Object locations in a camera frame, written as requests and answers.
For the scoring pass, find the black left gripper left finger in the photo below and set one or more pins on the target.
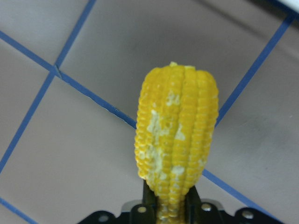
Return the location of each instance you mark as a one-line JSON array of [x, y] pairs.
[[148, 196]]

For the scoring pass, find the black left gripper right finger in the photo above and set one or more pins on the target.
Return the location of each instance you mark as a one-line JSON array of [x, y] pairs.
[[192, 199]]

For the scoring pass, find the yellow corn cob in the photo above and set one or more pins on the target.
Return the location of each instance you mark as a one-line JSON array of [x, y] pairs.
[[177, 112]]

